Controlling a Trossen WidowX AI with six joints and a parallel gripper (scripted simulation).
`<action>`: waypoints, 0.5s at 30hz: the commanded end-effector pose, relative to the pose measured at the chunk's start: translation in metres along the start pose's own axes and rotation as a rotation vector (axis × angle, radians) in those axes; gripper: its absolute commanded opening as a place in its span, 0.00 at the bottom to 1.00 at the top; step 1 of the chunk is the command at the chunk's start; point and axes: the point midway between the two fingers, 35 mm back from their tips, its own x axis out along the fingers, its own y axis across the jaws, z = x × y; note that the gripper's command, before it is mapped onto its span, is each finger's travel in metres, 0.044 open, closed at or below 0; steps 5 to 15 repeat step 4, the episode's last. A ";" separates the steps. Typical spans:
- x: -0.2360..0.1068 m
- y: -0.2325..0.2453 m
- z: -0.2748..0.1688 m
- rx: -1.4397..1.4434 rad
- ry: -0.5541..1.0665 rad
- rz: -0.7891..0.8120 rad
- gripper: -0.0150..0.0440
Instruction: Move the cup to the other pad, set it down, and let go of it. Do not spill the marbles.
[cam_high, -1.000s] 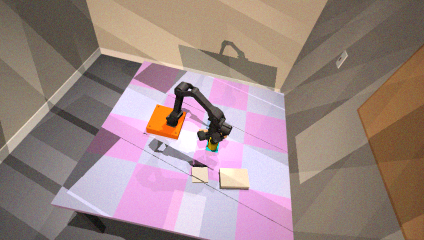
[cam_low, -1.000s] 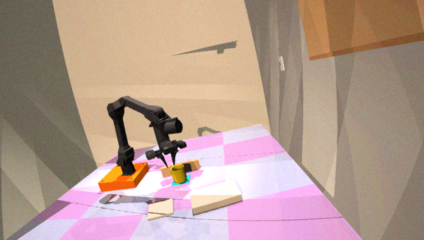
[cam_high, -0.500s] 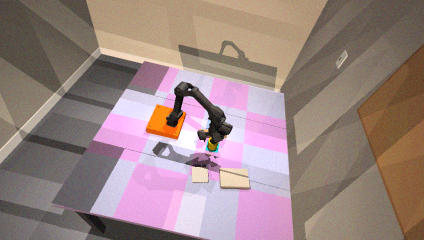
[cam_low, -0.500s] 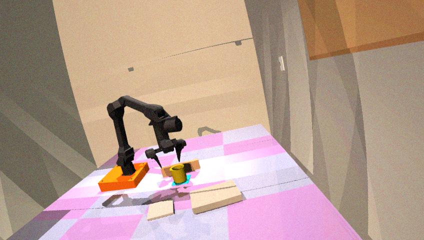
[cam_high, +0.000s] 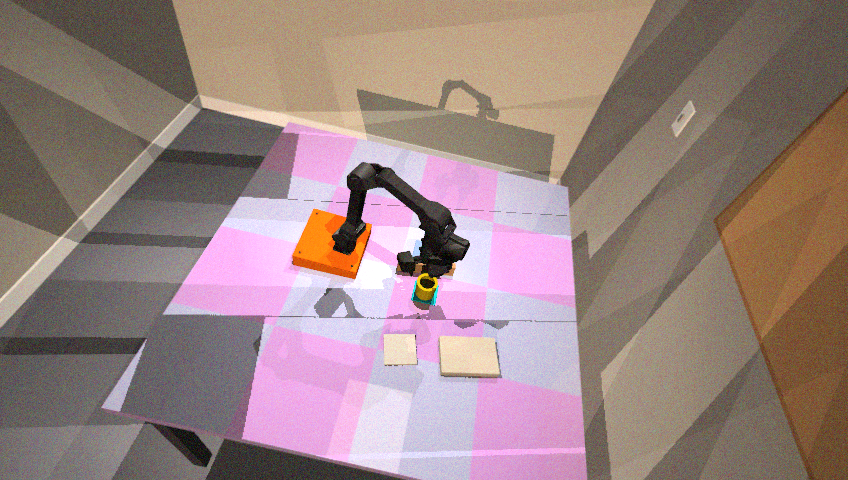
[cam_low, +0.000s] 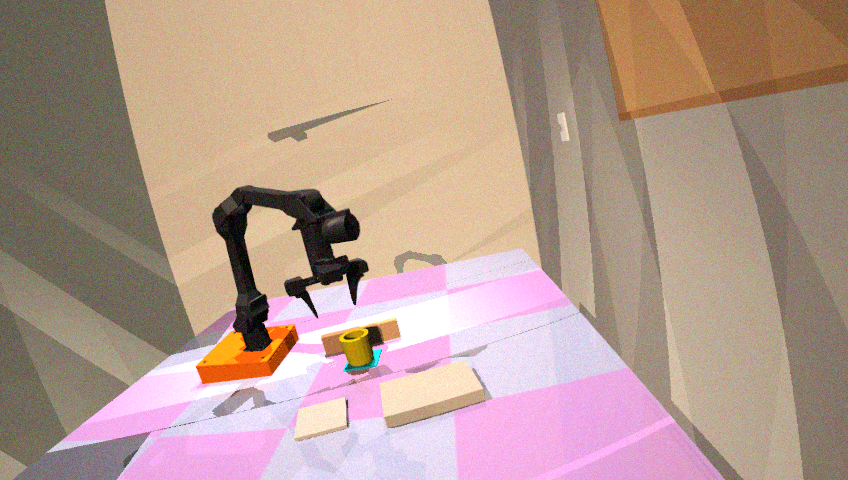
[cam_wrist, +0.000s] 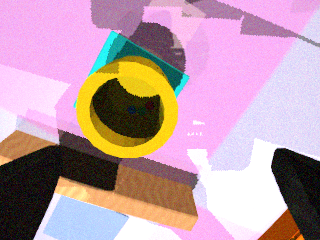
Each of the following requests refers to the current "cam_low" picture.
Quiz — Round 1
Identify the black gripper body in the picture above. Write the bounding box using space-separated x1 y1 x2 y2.
284 243 369 297

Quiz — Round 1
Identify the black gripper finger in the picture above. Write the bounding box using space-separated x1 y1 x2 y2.
294 290 318 319
346 274 365 306

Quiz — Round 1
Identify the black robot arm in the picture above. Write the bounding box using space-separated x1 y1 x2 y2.
212 185 360 352

